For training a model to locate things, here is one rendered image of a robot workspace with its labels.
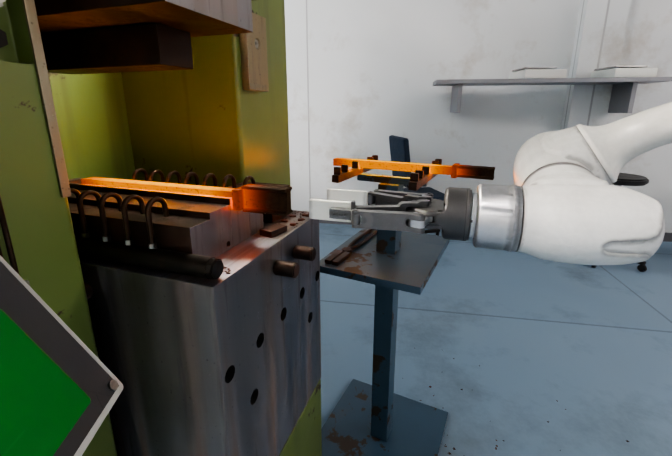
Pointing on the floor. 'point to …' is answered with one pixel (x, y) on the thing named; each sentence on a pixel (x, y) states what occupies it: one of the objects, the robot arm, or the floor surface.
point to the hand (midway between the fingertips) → (335, 204)
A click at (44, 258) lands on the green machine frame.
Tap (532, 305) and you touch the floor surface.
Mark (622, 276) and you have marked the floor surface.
